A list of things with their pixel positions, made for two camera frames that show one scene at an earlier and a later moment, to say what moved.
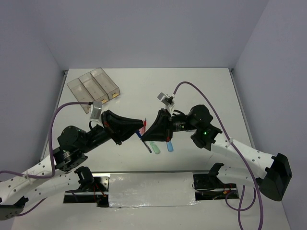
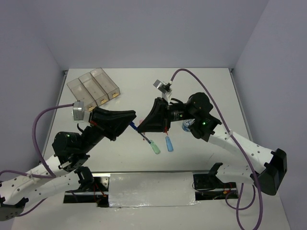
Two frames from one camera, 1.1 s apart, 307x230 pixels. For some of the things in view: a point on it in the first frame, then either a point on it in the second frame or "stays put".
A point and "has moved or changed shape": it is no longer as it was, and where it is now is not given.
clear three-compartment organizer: (96, 86) stays put
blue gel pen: (147, 146) has moved or changed shape
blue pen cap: (138, 133) has moved or changed shape
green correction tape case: (156, 149) stays put
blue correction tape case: (170, 146) stays put
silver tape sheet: (154, 189) stays put
